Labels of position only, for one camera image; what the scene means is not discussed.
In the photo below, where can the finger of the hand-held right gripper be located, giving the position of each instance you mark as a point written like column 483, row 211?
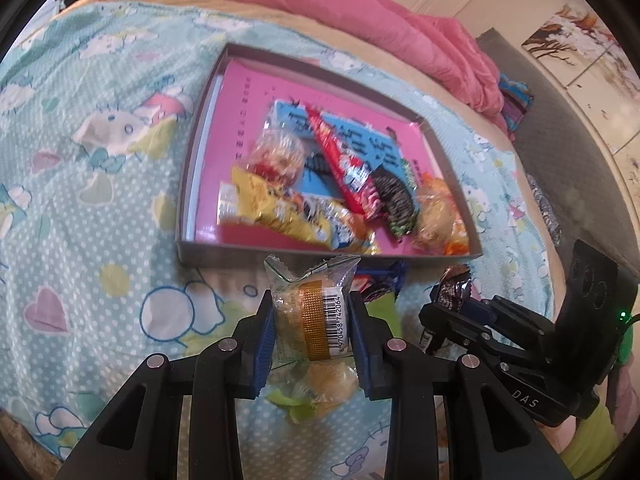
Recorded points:
column 445, row 325
column 495, row 315

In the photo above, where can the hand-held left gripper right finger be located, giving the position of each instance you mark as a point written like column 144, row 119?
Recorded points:
column 359, row 345

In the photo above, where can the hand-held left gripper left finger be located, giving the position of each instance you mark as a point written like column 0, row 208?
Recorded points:
column 265, row 345

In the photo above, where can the dark brown snack packet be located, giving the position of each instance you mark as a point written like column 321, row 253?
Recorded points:
column 452, row 285

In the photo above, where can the grey cardboard box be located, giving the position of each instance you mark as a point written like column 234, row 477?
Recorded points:
column 225, row 254

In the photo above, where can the orange rice cracker packet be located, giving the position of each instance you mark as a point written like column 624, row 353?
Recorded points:
column 440, row 215

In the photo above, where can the black cookie packet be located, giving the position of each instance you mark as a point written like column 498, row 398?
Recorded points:
column 397, row 202

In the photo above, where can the yellow snack packet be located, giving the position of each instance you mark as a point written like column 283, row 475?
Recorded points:
column 265, row 205

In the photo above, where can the red snack packet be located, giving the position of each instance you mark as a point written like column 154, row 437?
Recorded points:
column 340, row 160

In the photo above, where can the clear candy packet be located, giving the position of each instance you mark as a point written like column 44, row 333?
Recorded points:
column 275, row 152

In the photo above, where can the lime green packet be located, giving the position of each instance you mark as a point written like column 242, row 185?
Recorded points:
column 382, row 310

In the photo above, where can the clear packet yellow cake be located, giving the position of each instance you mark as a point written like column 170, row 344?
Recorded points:
column 320, row 385

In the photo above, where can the blue snack packet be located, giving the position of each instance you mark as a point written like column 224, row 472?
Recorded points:
column 390, row 277

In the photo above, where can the grey patterned cloth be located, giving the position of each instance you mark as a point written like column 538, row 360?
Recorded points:
column 545, row 210

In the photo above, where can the grey padded headboard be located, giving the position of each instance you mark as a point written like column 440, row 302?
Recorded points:
column 565, row 125

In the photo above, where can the colourful striped pillow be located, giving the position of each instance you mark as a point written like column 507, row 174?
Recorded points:
column 515, row 105

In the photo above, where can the cartoon cat printed bed sheet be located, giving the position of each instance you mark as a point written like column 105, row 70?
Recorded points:
column 100, row 210

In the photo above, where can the tree wall painting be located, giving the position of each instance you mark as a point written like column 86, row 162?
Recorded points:
column 590, row 55

